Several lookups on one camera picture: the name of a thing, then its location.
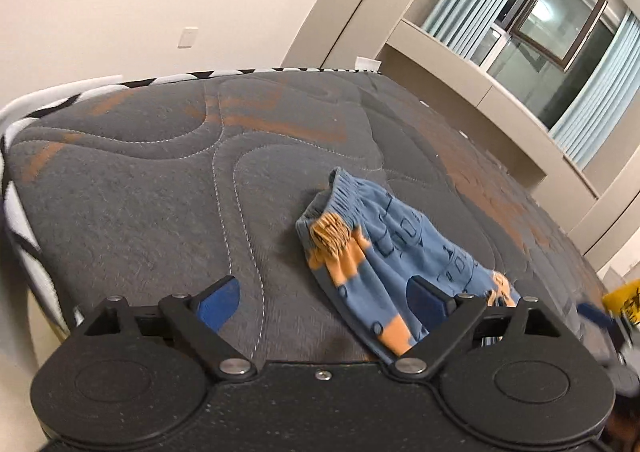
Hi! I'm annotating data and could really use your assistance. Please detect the white box by bed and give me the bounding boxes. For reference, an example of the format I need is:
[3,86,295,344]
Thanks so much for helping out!
[354,56,382,73]

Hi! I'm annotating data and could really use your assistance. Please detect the grey orange quilted mattress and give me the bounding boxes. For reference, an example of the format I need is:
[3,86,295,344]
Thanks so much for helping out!
[1,70,613,362]

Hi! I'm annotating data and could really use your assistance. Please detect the yellow plastic bag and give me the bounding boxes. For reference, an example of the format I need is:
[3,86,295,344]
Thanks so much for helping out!
[602,280,640,326]

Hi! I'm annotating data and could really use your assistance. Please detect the beige built-in cabinet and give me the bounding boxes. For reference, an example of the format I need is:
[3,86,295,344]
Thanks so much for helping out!
[284,0,639,274]

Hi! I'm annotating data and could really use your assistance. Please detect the blue orange patterned pants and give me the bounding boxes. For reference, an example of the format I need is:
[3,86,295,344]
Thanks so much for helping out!
[295,167,521,363]

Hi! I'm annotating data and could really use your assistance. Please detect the white wall switch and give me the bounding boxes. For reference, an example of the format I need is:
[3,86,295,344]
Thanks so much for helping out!
[177,26,198,49]

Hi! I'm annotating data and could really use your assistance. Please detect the window with dark frame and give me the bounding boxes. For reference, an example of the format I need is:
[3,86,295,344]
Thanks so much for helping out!
[471,0,627,129]

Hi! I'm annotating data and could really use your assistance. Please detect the right light blue curtain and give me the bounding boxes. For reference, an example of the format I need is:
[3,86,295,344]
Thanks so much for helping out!
[550,10,640,169]

